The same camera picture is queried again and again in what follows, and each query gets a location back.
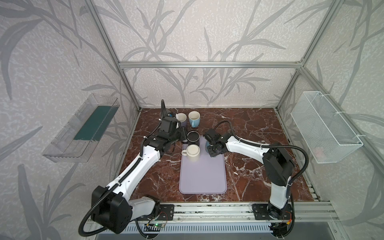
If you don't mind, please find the cream white mug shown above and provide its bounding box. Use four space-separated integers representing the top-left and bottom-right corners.
182 145 201 162

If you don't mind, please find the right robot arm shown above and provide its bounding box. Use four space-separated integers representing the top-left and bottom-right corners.
203 121 309 220

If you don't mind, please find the white wire mesh basket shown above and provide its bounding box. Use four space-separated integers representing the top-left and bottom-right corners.
291 91 364 164

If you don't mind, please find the white slotted vent strip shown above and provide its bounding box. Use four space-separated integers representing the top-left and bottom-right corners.
139 223 272 234

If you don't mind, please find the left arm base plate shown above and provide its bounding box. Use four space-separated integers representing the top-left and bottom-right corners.
152 204 175 221

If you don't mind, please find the black mug white rim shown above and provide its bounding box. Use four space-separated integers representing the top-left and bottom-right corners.
187 131 200 146

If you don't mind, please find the lilac rectangular tray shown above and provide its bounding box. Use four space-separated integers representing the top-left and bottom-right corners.
179 136 227 195

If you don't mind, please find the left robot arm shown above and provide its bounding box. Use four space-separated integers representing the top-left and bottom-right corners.
78 101 187 237

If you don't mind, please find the clear plastic wall bin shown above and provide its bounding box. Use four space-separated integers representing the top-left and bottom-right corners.
42 94 120 163

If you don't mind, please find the lilac purple mug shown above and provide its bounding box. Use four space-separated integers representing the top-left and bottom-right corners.
176 113 187 128

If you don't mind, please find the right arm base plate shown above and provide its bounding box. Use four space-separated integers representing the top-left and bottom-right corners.
252 203 293 221

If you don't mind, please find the light blue mug front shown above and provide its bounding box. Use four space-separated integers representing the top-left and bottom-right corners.
188 111 201 128

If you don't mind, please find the aluminium front rail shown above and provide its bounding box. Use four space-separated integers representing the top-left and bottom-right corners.
86 201 340 224

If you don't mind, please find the small green circuit board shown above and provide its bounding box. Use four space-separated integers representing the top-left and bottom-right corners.
146 223 166 231

